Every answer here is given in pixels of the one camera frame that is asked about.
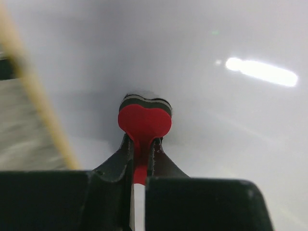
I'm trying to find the red whiteboard eraser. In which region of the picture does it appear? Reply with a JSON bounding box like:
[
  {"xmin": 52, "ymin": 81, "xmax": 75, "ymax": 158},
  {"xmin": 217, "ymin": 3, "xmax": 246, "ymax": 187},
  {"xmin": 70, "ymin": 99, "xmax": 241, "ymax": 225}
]
[{"xmin": 118, "ymin": 94, "xmax": 172, "ymax": 185}]

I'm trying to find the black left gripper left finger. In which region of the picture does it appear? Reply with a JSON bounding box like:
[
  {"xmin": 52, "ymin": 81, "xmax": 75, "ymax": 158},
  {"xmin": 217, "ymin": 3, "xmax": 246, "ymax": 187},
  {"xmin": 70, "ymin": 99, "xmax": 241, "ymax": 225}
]
[{"xmin": 0, "ymin": 135, "xmax": 134, "ymax": 231}]

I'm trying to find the yellow framed whiteboard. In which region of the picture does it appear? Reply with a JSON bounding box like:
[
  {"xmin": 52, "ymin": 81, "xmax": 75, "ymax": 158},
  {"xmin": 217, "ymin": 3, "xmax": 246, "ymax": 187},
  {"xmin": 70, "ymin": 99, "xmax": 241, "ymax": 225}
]
[{"xmin": 0, "ymin": 0, "xmax": 308, "ymax": 231}]

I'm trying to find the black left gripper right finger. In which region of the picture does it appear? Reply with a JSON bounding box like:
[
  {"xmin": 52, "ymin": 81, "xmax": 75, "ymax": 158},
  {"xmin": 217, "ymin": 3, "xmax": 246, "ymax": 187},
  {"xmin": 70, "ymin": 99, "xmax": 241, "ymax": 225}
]
[{"xmin": 144, "ymin": 139, "xmax": 274, "ymax": 231}]

